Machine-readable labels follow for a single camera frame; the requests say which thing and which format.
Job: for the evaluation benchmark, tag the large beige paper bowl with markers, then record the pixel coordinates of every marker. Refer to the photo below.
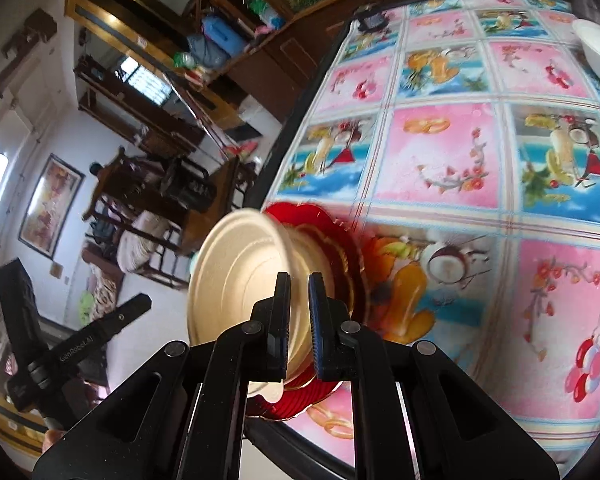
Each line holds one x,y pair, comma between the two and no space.
230,280

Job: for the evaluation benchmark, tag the wooden glass display cabinet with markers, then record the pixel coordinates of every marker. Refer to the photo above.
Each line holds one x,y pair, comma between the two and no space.
130,25

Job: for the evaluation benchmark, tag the black machine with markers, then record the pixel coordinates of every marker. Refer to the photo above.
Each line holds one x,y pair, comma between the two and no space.
185,185

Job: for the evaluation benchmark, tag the pink and blue printed tablecloth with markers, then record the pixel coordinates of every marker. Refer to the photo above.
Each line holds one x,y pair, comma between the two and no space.
480,160

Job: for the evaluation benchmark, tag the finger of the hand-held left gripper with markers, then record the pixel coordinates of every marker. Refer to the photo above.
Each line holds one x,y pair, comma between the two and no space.
127,312

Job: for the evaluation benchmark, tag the white cloth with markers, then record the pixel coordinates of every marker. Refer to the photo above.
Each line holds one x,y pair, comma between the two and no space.
140,247

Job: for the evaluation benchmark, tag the blue bag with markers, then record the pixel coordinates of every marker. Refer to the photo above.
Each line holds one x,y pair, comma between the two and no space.
219,34

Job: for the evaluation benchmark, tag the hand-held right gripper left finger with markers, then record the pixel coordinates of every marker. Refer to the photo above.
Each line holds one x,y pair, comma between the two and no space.
280,330

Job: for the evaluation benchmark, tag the wooden chair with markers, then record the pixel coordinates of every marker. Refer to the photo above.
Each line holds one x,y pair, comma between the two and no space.
130,190

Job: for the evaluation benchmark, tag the red plate with gold rim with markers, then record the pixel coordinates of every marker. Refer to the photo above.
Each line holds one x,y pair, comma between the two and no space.
347,270

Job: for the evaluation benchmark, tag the grey bag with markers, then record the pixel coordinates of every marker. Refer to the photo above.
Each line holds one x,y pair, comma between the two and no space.
205,52

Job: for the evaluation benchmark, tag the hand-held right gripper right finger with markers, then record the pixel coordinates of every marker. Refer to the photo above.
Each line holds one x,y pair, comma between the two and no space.
317,330

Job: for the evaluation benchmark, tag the small black device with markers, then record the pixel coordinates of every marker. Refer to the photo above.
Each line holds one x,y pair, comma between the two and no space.
372,19

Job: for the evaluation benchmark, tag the dark wooden cabinet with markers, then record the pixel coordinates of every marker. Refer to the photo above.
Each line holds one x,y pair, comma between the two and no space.
290,55

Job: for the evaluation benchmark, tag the person's left hand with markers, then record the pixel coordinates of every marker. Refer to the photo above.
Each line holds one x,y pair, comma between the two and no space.
52,441

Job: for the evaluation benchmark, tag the wooden table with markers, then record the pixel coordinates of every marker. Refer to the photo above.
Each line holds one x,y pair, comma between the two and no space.
215,205

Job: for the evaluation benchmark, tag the framed wall picture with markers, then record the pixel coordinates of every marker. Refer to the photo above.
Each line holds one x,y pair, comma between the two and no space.
50,205

